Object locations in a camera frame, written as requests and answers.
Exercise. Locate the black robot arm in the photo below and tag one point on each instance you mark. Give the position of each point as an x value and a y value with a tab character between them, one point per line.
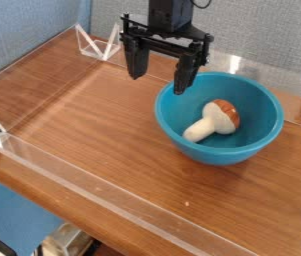
171	11

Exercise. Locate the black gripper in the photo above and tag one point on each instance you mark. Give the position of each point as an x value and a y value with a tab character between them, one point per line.
183	42

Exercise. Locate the clear acrylic corner bracket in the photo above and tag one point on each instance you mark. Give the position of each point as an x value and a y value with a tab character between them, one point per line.
97	48

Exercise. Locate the clear acrylic front barrier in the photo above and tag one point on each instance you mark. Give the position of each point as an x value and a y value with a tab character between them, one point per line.
102	208

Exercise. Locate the toy mushroom brown cap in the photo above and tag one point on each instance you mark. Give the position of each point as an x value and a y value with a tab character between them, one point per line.
220	119

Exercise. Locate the blue plastic bowl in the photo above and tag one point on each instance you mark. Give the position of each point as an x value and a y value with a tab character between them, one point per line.
261	113

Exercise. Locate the metal frame under table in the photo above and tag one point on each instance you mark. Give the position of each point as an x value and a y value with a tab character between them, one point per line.
66	241

